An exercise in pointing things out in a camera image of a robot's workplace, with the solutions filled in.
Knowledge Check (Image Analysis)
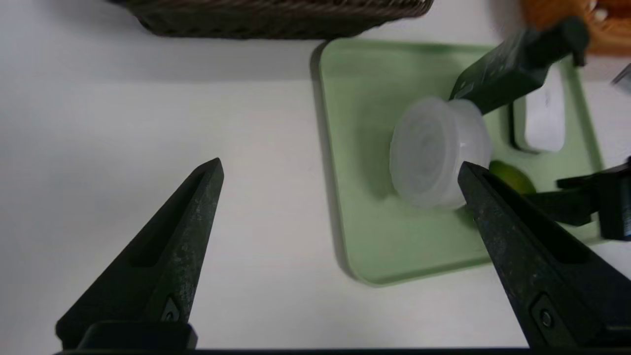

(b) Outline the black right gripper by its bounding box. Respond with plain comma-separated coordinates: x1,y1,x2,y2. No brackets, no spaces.
525,163,631,241

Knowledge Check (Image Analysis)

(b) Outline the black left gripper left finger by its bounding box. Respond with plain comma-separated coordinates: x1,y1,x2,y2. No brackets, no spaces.
55,158,225,350

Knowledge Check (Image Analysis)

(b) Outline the light green plastic tray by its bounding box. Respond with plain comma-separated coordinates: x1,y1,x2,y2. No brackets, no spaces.
318,38,604,286

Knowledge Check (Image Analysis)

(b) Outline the dark brown wicker basket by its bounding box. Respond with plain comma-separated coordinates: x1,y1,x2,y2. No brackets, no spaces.
106,0,434,39

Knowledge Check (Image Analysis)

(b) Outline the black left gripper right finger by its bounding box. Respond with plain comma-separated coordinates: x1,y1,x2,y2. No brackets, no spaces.
457,162,631,350

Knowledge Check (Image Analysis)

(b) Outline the white round plastic container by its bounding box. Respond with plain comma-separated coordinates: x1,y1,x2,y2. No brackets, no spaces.
389,97,492,210

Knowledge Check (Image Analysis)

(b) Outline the green lime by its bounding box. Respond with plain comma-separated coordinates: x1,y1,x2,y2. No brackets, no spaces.
488,160,537,195

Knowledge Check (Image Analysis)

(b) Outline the white rectangular case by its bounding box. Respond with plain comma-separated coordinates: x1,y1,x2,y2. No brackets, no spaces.
513,67,566,153

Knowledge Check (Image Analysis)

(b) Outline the dark green pump bottle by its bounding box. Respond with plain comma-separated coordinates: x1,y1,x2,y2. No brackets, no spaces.
450,17,590,115

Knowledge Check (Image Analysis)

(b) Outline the orange wicker basket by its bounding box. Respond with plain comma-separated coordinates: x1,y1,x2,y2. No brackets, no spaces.
523,0,631,55

